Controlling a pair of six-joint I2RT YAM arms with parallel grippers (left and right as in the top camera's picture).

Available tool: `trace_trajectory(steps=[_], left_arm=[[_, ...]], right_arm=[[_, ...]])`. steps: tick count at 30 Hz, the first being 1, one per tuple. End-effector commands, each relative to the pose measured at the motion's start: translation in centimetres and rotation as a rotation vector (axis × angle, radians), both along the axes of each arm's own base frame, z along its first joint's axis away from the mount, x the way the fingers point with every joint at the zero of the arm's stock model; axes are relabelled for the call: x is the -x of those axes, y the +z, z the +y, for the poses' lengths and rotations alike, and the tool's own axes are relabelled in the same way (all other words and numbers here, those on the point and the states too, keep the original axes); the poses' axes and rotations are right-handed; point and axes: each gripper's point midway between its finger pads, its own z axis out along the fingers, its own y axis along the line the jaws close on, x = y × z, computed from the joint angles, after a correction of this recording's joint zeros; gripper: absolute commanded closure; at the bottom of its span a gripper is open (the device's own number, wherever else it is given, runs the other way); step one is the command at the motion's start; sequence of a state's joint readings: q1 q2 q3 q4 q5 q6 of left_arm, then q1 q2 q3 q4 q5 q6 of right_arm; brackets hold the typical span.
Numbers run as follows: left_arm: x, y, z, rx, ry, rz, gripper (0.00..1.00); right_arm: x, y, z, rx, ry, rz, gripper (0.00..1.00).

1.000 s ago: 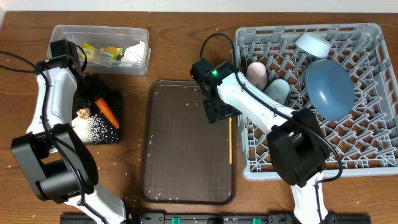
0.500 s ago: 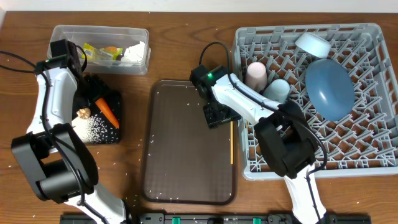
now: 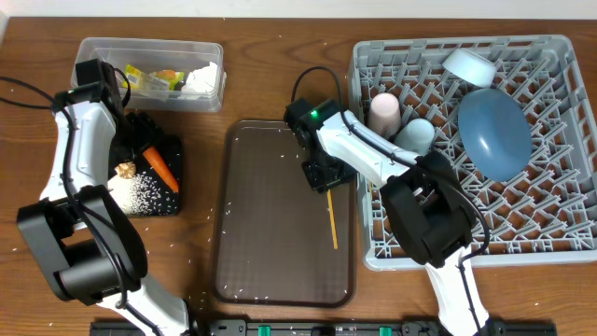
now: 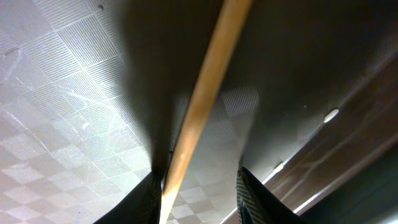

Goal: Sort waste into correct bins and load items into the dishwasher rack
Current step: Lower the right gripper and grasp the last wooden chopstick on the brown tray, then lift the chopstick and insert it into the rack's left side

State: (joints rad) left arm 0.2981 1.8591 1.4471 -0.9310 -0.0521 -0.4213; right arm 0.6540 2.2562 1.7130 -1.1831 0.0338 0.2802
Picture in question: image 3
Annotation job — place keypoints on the pink cup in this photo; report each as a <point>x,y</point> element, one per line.
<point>384,116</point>

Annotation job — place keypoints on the light blue cup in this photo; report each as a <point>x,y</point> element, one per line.
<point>416,136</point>

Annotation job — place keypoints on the white tissue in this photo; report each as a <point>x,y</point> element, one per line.
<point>202,80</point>

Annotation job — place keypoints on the orange carrot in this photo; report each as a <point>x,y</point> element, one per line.
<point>156,161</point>

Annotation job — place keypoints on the dark blue plate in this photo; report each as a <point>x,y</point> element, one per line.
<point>495,133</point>

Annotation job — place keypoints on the light blue bowl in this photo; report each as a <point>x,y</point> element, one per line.
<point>471,67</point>

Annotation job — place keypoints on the yellow green snack wrapper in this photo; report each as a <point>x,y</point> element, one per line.
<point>163,80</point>

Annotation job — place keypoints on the white rice pile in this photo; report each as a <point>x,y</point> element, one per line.
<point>143,196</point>

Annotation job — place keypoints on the brown mushroom scrap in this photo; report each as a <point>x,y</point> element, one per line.
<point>126,170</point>

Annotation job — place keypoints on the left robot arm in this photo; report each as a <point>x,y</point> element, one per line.
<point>82,241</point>

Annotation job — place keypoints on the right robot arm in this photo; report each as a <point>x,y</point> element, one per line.
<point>427,210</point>

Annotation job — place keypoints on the grey dishwasher rack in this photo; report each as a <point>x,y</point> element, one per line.
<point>546,214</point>

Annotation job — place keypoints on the brown serving tray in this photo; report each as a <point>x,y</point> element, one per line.
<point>273,243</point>

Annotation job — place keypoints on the black plastic tray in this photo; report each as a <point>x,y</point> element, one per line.
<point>145,169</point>

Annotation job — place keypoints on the clear plastic bin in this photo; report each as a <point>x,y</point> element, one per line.
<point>152,55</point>

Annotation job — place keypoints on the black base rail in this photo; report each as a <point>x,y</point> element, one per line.
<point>238,327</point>

